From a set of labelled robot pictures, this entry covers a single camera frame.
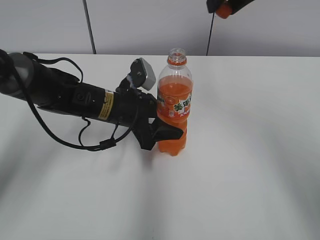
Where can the orange soda plastic bottle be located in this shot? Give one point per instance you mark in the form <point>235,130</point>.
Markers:
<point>174,96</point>

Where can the orange bottle cap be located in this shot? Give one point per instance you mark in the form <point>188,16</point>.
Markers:
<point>224,10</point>

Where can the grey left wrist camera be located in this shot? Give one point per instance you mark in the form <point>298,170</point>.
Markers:
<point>141,75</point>

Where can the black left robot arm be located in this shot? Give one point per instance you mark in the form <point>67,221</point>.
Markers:
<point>27,77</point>

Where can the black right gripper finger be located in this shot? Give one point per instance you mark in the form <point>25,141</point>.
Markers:
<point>237,5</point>
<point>215,6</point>

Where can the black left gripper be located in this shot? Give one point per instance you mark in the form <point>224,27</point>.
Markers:
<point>133,108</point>

